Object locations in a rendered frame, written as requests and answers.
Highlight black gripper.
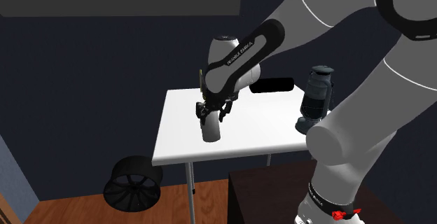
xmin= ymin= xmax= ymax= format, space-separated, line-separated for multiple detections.
xmin=195 ymin=92 xmax=239 ymax=126

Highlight white cylindrical cup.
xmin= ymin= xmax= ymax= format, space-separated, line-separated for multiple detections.
xmin=200 ymin=108 xmax=223 ymax=144

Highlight white table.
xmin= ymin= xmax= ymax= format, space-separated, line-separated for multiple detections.
xmin=151 ymin=85 xmax=331 ymax=224

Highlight dark blue-grey lantern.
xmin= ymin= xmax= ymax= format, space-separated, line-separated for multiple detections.
xmin=294 ymin=65 xmax=335 ymax=136

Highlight dark brown robot stand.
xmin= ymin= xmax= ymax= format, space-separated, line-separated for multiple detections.
xmin=227 ymin=160 xmax=408 ymax=224

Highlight black wheel rim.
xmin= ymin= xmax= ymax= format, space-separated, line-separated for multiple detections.
xmin=103 ymin=155 xmax=165 ymax=214

